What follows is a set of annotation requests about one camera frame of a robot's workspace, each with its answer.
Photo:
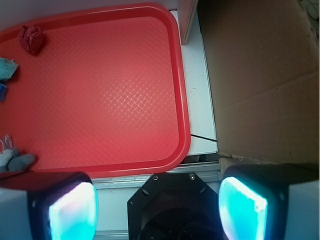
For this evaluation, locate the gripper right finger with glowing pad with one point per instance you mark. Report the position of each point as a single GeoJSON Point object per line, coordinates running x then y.
{"type": "Point", "coordinates": [270, 201]}

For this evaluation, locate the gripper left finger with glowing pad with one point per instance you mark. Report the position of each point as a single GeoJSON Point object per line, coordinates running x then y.
{"type": "Point", "coordinates": [47, 206]}

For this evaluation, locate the blue cloth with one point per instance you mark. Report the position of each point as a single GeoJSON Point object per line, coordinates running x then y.
{"type": "Point", "coordinates": [3, 91]}

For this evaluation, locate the light teal cloth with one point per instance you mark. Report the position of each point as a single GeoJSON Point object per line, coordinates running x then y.
{"type": "Point", "coordinates": [7, 69]}

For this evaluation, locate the crumpled red cloth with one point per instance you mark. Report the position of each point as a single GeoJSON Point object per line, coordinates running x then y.
{"type": "Point", "coordinates": [31, 39]}

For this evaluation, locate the grey plush bunny toy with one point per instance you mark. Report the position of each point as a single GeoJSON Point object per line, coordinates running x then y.
{"type": "Point", "coordinates": [10, 158]}

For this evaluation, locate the red plastic tray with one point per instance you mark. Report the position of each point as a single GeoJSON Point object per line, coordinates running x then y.
{"type": "Point", "coordinates": [104, 95]}

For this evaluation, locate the brown cardboard box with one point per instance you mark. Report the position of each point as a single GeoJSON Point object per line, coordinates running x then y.
{"type": "Point", "coordinates": [263, 66]}

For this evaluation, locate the black octagonal mount plate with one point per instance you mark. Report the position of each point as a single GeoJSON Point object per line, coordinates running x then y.
{"type": "Point", "coordinates": [174, 206]}

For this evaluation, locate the white post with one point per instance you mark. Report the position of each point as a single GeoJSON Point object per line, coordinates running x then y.
{"type": "Point", "coordinates": [186, 10]}

